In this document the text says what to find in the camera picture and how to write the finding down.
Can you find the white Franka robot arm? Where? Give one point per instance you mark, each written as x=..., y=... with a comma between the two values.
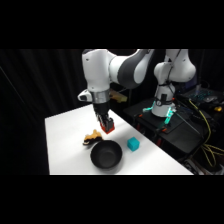
x=100, y=68

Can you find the teal cube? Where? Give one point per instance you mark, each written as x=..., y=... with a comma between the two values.
x=133, y=144

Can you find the black curtain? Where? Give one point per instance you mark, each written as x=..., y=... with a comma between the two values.
x=36, y=83

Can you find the tan camera mount plate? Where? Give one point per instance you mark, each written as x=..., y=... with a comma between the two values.
x=119, y=97

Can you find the red cube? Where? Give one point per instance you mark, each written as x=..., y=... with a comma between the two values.
x=108, y=128

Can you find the brown yellow plush toy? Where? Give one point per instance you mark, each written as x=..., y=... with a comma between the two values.
x=92, y=137

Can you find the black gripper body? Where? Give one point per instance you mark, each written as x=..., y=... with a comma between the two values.
x=101, y=109

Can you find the black bowl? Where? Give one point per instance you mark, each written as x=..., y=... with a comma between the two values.
x=106, y=156

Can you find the black robot stand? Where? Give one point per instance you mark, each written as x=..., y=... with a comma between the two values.
x=180, y=133

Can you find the black electronics box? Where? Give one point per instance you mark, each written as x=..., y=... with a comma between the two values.
x=203, y=95

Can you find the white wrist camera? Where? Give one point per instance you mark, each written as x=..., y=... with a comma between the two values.
x=84, y=96

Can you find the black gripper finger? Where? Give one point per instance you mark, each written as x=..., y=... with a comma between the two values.
x=110, y=120
x=100, y=120

